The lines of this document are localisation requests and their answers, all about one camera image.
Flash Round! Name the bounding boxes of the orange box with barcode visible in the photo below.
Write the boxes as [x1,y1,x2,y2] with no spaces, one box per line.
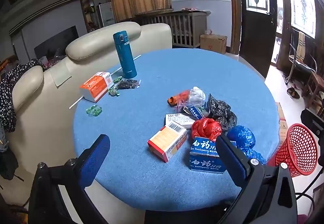
[147,124,188,163]

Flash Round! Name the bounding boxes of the wooden stool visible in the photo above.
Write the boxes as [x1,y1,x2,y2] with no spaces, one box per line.
[302,71,324,110]

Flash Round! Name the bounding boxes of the large blue toothpaste box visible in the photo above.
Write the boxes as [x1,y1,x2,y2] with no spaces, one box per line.
[189,136,227,173]

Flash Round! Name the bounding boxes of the grey wooden crib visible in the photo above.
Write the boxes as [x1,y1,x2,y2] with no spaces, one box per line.
[135,10,210,49]

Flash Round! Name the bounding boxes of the pale paper sheet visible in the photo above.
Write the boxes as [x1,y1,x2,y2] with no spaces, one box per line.
[49,63,72,86]

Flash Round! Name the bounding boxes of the striped towel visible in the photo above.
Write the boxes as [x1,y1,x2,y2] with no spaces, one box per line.
[296,31,306,63]

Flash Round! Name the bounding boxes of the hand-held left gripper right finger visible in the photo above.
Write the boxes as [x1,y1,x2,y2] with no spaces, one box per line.
[215,134,298,224]

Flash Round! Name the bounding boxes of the orange and white carton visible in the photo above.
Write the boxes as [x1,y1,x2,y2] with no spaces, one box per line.
[79,71,113,102]

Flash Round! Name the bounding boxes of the white appliance cabinet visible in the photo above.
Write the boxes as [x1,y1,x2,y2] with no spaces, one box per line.
[98,2,115,28]

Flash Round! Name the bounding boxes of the black floral cloth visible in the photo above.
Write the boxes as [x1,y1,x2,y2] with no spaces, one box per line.
[0,59,47,133]

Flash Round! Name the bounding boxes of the clear bag of dark candies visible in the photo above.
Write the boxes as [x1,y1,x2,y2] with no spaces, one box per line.
[118,79,141,90]

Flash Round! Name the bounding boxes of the clear plastic tray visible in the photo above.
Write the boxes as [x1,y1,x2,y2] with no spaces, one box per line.
[189,87,206,103]

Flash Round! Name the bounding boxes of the glazed wooden door panel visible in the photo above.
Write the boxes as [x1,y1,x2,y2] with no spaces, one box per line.
[272,0,321,68]

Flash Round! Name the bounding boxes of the teal thermos bottle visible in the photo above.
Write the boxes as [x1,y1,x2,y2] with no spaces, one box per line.
[113,31,137,79]

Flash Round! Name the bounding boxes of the brown cardboard box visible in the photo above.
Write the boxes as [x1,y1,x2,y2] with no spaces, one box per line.
[199,33,228,54]

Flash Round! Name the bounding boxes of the metal frame chair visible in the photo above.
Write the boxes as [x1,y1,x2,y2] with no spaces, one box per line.
[283,29,319,85]

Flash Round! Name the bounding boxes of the cream leather sofa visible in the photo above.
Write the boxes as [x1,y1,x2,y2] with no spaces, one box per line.
[5,22,173,204]

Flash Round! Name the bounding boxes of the red plastic basket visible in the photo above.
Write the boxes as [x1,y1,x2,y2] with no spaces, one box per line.
[268,123,318,177]

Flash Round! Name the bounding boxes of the black wall television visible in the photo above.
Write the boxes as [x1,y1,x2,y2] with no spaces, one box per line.
[34,25,79,60]

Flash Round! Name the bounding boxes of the black plastic bag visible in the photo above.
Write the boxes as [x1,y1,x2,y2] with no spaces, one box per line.
[206,94,238,131]

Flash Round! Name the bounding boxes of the white drinking straw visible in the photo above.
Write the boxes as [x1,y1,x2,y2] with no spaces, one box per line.
[69,55,141,109]

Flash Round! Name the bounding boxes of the wooden display shelf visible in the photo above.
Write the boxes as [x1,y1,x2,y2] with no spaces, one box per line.
[80,0,99,33]

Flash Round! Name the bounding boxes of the dark door with stained glass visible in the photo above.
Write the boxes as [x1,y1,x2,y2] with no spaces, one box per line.
[235,0,277,79]

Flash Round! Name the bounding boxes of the pile of colourful packages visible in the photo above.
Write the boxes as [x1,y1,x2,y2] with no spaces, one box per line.
[38,48,67,68]

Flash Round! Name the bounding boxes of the orange wrapper with red ribbon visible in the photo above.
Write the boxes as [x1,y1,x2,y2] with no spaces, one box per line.
[167,89,190,107]

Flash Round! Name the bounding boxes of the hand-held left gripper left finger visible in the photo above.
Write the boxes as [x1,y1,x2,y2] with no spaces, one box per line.
[28,134,111,224]

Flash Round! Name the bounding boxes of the blue plastic bag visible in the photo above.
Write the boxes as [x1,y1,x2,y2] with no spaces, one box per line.
[226,125,267,165]

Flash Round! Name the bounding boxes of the red plastic bag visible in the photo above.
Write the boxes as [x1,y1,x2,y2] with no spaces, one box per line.
[191,118,222,142]

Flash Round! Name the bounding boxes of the white medicine box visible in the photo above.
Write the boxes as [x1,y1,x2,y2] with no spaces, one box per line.
[165,113,196,129]

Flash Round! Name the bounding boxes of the small blue toothpaste box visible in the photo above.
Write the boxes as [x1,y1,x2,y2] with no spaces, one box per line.
[183,105,209,121]

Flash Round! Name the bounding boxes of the flat cardboard box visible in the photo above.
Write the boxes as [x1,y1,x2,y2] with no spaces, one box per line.
[275,102,289,146]

